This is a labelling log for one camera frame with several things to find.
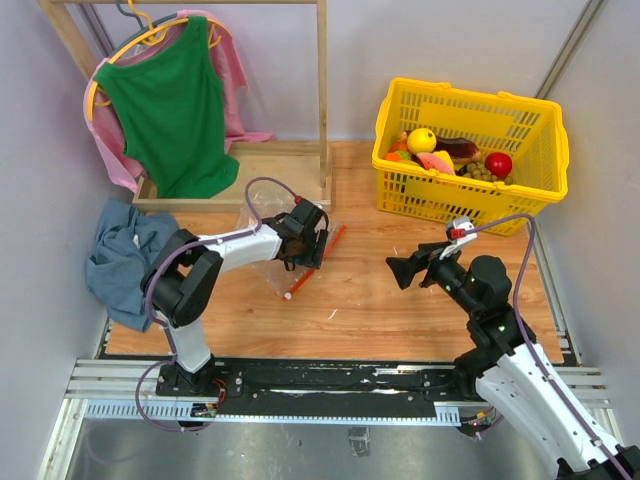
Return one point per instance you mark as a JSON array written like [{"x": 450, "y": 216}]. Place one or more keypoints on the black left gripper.
[{"x": 313, "y": 257}]

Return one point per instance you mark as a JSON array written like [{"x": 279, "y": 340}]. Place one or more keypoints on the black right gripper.
[{"x": 404, "y": 268}]

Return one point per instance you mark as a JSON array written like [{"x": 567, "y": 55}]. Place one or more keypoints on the clear zip top bag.
[{"x": 269, "y": 200}]

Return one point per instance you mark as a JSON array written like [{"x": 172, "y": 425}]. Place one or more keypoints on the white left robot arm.
[{"x": 179, "y": 283}]

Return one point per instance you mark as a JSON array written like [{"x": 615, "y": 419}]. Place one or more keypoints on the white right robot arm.
[{"x": 509, "y": 369}]

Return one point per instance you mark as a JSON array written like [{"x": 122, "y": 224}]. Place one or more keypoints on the green tank top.
[{"x": 170, "y": 108}]

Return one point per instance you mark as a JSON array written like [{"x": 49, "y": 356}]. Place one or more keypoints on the pink toy watermelon slice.
[{"x": 439, "y": 161}]

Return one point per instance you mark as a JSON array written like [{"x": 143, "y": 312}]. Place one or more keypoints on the orange toy carrot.
[{"x": 398, "y": 152}]

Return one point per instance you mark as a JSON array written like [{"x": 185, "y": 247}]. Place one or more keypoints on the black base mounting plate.
[{"x": 331, "y": 403}]

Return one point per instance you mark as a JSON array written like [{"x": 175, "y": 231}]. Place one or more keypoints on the toy grape bunch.
[{"x": 478, "y": 171}]

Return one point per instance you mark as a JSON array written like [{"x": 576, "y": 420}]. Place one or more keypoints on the yellow toy lemon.
[{"x": 421, "y": 140}]

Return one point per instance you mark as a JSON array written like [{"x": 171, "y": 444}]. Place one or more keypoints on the dark red toy eggplant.
[{"x": 461, "y": 150}]

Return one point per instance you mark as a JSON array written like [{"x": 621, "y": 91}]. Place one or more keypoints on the red toy apple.
[{"x": 499, "y": 164}]

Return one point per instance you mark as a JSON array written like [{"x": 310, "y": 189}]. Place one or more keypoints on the blue crumpled cloth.
[{"x": 125, "y": 245}]

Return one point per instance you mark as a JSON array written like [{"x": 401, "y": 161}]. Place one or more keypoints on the yellow plastic shopping basket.
[{"x": 529, "y": 130}]

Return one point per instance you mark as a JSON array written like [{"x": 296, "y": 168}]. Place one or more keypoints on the pink shirt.
[{"x": 107, "y": 131}]

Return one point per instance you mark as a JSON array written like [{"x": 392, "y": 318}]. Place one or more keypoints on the yellow clothes hanger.
[{"x": 154, "y": 33}]

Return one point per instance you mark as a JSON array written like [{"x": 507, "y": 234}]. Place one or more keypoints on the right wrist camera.
[{"x": 460, "y": 232}]

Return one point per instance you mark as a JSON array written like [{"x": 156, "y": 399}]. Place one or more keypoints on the white slotted cable duct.
[{"x": 190, "y": 411}]

